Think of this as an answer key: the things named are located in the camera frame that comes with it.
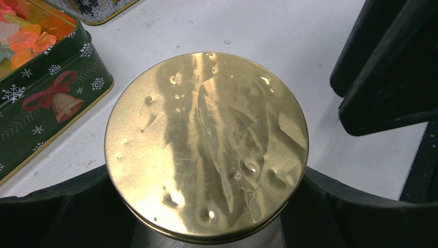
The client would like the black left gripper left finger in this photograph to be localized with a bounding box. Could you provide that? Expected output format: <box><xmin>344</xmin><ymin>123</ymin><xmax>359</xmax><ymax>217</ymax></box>
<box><xmin>1</xmin><ymin>165</ymin><xmax>136</xmax><ymax>247</ymax></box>

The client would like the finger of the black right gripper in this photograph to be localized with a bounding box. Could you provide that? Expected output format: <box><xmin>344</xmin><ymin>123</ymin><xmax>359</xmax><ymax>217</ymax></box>
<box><xmin>338</xmin><ymin>1</ymin><xmax>437</xmax><ymax>136</ymax></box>
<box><xmin>330</xmin><ymin>0</ymin><xmax>406</xmax><ymax>97</ymax></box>

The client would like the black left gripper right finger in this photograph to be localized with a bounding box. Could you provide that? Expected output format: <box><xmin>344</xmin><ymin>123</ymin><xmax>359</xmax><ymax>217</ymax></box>
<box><xmin>280</xmin><ymin>168</ymin><xmax>437</xmax><ymax>247</ymax></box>

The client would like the gold round lid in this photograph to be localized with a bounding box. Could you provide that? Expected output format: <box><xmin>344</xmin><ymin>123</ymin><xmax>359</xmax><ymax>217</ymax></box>
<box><xmin>104</xmin><ymin>52</ymin><xmax>309</xmax><ymax>241</ymax></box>

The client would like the tin of translucent star candies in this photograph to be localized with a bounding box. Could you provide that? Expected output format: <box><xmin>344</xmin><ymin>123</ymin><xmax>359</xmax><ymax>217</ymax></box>
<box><xmin>1</xmin><ymin>1</ymin><xmax>114</xmax><ymax>183</ymax></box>

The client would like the tin of pastel star candies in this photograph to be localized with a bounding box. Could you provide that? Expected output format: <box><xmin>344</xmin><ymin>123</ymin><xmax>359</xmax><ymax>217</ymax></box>
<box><xmin>44</xmin><ymin>0</ymin><xmax>138</xmax><ymax>25</ymax></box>

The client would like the clear round plastic container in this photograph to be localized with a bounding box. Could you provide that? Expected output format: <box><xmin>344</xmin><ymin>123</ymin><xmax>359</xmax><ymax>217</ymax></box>
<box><xmin>130</xmin><ymin>218</ymin><xmax>286</xmax><ymax>248</ymax></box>

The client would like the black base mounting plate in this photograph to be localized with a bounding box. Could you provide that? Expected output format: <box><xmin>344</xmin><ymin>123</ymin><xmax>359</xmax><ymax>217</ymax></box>
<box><xmin>399</xmin><ymin>121</ymin><xmax>437</xmax><ymax>204</ymax></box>

